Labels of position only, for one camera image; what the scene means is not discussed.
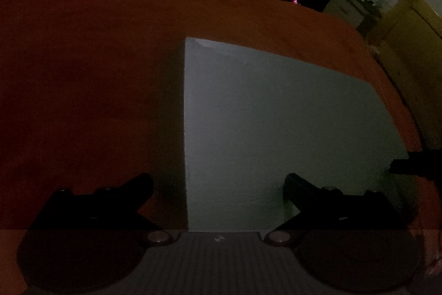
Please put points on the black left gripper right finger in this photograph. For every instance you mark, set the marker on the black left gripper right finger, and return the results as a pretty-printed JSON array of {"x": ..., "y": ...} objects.
[{"x": 357, "y": 244}]

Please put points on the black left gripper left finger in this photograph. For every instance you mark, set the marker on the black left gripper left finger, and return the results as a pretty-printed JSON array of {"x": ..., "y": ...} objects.
[{"x": 79, "y": 244}]

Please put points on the white box lid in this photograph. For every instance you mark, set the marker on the white box lid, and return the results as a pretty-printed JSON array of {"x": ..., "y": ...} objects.
[{"x": 252, "y": 117}]

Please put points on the red tablecloth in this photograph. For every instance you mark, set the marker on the red tablecloth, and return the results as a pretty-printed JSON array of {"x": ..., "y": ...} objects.
[{"x": 80, "y": 87}]

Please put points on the white side cabinet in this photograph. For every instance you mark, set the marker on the white side cabinet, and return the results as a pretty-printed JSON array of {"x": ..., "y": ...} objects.
[{"x": 352, "y": 12}]

